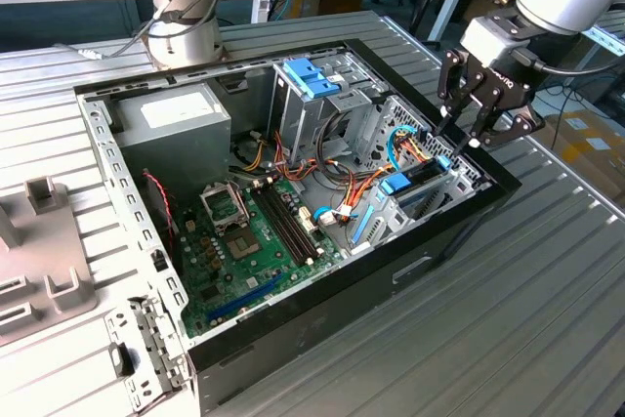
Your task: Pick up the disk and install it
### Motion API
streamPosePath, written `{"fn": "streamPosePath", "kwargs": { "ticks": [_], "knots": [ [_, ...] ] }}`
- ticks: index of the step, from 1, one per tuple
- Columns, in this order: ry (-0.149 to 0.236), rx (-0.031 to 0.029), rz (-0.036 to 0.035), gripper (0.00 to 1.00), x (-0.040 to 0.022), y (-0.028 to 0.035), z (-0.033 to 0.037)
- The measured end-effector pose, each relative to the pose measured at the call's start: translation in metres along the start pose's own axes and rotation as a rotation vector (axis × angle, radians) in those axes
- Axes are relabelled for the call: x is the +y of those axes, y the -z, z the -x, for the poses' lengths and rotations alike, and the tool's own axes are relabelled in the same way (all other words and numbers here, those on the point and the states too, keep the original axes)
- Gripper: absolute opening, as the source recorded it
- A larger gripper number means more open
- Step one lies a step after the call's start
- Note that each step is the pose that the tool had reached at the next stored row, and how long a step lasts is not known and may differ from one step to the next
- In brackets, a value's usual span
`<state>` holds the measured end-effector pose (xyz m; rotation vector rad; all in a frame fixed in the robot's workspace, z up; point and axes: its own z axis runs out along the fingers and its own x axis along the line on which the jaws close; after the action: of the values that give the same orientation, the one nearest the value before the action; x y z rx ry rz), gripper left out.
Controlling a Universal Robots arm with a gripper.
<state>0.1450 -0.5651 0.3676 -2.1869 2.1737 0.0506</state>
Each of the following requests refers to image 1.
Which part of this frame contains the metal socket cover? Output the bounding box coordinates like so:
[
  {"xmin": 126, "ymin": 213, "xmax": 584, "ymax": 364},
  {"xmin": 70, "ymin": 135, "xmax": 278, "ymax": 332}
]
[{"xmin": 199, "ymin": 182, "xmax": 248, "ymax": 235}]

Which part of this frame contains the large brown cardboard box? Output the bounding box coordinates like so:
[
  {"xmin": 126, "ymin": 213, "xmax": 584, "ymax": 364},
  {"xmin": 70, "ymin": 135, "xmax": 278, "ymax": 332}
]
[{"xmin": 534, "ymin": 111, "xmax": 625, "ymax": 213}]

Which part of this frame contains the metal disk bay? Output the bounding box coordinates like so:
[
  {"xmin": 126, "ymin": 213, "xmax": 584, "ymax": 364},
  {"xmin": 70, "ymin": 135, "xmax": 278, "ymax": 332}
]
[{"xmin": 344, "ymin": 94, "xmax": 492, "ymax": 257}]

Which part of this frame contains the black RAM slot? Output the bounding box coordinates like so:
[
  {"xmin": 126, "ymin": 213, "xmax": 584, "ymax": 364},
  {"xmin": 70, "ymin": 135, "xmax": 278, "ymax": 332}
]
[
  {"xmin": 271, "ymin": 185, "xmax": 321, "ymax": 267},
  {"xmin": 266, "ymin": 186, "xmax": 315, "ymax": 267},
  {"xmin": 261, "ymin": 186, "xmax": 311, "ymax": 268},
  {"xmin": 256, "ymin": 186, "xmax": 305, "ymax": 268}
]

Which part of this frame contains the blue plastic drive latch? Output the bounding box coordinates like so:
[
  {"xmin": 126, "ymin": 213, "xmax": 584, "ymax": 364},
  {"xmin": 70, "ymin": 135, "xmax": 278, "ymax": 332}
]
[{"xmin": 281, "ymin": 58, "xmax": 341, "ymax": 102}]

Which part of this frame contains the blue data wire white label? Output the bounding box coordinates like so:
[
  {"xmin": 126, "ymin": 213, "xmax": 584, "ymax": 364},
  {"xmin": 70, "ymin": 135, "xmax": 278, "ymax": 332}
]
[{"xmin": 314, "ymin": 206, "xmax": 355, "ymax": 228}]

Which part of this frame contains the black case lock tab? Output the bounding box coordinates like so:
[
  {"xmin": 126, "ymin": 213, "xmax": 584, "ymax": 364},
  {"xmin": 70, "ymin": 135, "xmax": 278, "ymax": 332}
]
[{"xmin": 107, "ymin": 342, "xmax": 133, "ymax": 378}]

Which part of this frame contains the grey power supply unit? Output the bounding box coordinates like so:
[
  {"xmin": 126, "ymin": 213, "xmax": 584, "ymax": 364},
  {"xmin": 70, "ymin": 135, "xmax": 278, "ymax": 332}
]
[{"xmin": 112, "ymin": 83, "xmax": 233, "ymax": 198}]

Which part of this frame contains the white motherboard socket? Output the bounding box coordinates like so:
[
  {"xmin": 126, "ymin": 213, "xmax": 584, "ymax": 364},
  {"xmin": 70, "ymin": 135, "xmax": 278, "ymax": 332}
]
[{"xmin": 299, "ymin": 208, "xmax": 319, "ymax": 238}]

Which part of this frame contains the open black PC case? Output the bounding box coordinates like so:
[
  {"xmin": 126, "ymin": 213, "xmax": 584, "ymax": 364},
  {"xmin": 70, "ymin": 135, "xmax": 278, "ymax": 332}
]
[{"xmin": 72, "ymin": 38, "xmax": 523, "ymax": 417}]

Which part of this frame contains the red black fan wire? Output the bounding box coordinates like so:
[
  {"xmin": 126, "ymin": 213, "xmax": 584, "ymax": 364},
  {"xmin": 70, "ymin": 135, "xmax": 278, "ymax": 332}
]
[{"xmin": 142, "ymin": 170, "xmax": 178, "ymax": 257}]

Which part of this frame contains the CPU socket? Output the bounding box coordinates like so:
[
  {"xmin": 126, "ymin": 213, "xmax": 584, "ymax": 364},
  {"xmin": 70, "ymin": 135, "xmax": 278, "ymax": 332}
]
[{"xmin": 225, "ymin": 229, "xmax": 261, "ymax": 265}]

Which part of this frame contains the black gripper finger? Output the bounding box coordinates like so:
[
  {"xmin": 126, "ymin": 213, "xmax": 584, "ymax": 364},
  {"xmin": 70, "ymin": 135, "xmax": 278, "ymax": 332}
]
[
  {"xmin": 454, "ymin": 87, "xmax": 546, "ymax": 155},
  {"xmin": 436, "ymin": 49, "xmax": 482, "ymax": 136}
]

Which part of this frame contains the grey parts rack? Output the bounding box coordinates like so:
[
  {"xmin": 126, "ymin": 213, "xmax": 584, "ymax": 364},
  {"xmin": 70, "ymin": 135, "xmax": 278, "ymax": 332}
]
[{"xmin": 0, "ymin": 177, "xmax": 102, "ymax": 345}]

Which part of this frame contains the thick black gripper cable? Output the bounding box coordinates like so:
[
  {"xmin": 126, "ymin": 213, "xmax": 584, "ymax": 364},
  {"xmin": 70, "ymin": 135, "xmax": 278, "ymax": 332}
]
[{"xmin": 515, "ymin": 48, "xmax": 625, "ymax": 77}]

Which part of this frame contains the orange yellow red power wire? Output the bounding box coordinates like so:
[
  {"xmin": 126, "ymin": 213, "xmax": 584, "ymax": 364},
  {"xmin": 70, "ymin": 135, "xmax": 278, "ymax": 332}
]
[{"xmin": 341, "ymin": 136, "xmax": 436, "ymax": 223}]

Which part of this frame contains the black cable loop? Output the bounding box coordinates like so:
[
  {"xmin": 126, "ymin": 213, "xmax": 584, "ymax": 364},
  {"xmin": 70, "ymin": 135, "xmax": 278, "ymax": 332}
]
[{"xmin": 315, "ymin": 112, "xmax": 376, "ymax": 186}]

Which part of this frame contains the green motherboard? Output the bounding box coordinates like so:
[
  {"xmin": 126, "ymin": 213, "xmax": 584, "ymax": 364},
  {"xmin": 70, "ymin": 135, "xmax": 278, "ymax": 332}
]
[{"xmin": 175, "ymin": 177, "xmax": 346, "ymax": 340}]

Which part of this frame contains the metal drive cage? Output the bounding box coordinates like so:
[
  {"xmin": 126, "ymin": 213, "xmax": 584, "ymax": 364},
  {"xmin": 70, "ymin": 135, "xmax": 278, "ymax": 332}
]
[{"xmin": 266, "ymin": 51, "xmax": 392, "ymax": 169}]

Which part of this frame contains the orange red wire bundle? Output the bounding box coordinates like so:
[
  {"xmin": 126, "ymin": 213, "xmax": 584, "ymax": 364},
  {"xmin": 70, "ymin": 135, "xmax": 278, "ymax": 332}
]
[{"xmin": 272, "ymin": 132, "xmax": 322, "ymax": 186}]

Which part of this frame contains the hard disk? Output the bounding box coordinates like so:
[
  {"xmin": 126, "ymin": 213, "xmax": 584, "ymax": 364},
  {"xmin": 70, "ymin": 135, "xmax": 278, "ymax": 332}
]
[{"xmin": 357, "ymin": 155, "xmax": 453, "ymax": 247}]

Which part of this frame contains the yellow orange wire bundle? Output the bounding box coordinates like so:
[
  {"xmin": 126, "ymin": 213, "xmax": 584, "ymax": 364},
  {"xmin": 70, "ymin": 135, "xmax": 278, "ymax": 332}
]
[{"xmin": 233, "ymin": 140, "xmax": 270, "ymax": 174}]

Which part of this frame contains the blue expansion slot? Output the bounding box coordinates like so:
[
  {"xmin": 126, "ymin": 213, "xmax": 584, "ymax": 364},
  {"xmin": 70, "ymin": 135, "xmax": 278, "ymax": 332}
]
[{"xmin": 207, "ymin": 275, "xmax": 287, "ymax": 324}]

